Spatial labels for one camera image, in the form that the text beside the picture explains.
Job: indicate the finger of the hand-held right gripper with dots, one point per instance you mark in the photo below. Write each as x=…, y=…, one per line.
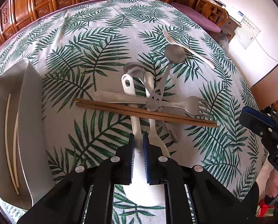
x=258, y=115
x=251, y=128

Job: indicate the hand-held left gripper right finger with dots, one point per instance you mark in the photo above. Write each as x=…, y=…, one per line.
x=145, y=158

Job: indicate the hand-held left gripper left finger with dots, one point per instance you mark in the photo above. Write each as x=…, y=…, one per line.
x=131, y=158

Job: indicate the plain metal spoon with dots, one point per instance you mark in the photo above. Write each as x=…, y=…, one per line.
x=133, y=70

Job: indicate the person's right hand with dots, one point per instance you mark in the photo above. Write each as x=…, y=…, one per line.
x=272, y=184

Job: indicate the large metal fork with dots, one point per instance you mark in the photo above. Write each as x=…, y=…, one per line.
x=195, y=105

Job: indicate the small red box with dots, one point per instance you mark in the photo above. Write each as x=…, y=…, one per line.
x=266, y=211

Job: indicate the brown wooden chopstick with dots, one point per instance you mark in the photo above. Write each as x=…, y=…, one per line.
x=87, y=105
x=87, y=101

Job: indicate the slim silver fork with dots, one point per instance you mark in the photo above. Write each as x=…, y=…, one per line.
x=190, y=51

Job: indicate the white appliance box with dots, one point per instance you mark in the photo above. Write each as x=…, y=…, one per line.
x=234, y=14

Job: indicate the grey divided utensil tray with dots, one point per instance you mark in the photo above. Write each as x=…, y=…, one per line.
x=31, y=121

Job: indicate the purple seat cushion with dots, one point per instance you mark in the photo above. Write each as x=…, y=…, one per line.
x=199, y=18

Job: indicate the carved wooden bench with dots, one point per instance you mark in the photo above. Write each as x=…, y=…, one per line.
x=211, y=10

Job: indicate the palm leaf printed tablecloth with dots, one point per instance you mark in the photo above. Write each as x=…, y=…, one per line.
x=83, y=51

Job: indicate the white chopstick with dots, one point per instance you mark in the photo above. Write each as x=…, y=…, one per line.
x=5, y=130
x=14, y=144

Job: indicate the white paper wall notice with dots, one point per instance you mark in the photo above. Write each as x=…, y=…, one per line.
x=248, y=35

